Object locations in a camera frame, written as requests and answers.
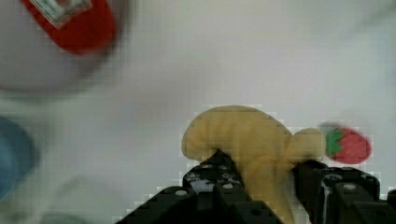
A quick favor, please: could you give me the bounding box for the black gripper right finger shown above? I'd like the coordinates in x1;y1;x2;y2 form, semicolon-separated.
292;161;396;224

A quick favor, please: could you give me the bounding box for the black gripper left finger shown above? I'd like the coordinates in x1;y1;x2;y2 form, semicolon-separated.
116;151;282;224

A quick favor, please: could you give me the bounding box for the toy strawberry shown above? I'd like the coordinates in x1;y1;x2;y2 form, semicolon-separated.
326;127;372;164

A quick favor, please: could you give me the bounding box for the blue cup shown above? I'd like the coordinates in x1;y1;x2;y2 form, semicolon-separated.
0;117;38;201

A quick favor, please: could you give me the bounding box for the red ketchup bottle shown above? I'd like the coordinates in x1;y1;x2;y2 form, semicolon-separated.
21;0;117;54

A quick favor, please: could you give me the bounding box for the grey round plate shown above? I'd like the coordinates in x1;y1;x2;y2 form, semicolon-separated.
0;0;131;92

